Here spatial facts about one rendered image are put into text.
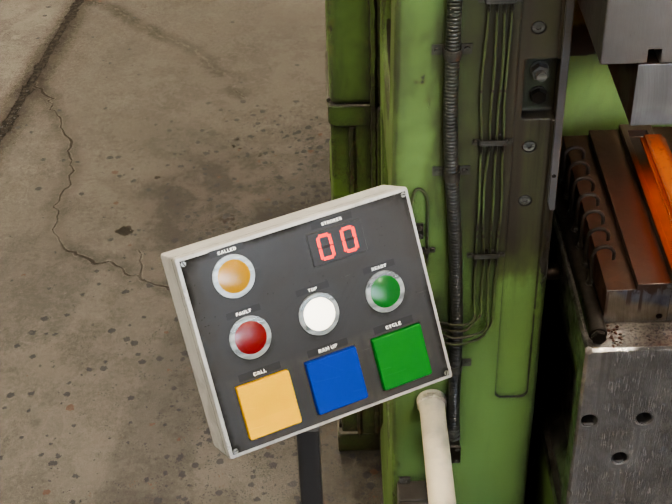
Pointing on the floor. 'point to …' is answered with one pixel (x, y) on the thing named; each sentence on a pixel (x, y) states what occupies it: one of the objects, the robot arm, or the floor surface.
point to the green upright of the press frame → (504, 368)
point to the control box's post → (310, 466)
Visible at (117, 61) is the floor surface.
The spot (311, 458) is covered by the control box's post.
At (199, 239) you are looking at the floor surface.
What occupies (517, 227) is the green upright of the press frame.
